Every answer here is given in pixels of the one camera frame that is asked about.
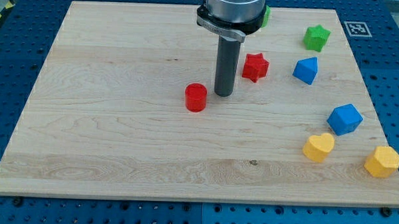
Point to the blue triangular prism block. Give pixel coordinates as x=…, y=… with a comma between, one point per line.
x=306, y=69

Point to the wooden board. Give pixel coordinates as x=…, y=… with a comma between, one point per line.
x=106, y=118

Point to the yellow pentagon block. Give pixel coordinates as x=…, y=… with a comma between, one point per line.
x=382, y=162

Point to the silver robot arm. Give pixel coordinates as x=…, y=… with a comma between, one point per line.
x=232, y=21

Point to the blue cube block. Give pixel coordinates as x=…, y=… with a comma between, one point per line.
x=344, y=119

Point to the green star block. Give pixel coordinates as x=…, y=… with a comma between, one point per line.
x=316, y=38

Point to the white fiducial marker tag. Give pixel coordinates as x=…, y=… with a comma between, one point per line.
x=357, y=29

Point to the yellow heart block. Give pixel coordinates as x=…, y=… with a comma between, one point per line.
x=318, y=147

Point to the green block behind arm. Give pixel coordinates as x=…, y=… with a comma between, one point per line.
x=266, y=16

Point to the red cylinder block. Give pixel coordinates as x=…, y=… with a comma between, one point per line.
x=195, y=97

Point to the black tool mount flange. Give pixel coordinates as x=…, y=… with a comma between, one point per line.
x=237, y=31

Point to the red star block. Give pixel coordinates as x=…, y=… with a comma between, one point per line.
x=255, y=67

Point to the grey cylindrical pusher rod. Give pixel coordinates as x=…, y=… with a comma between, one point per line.
x=226, y=67

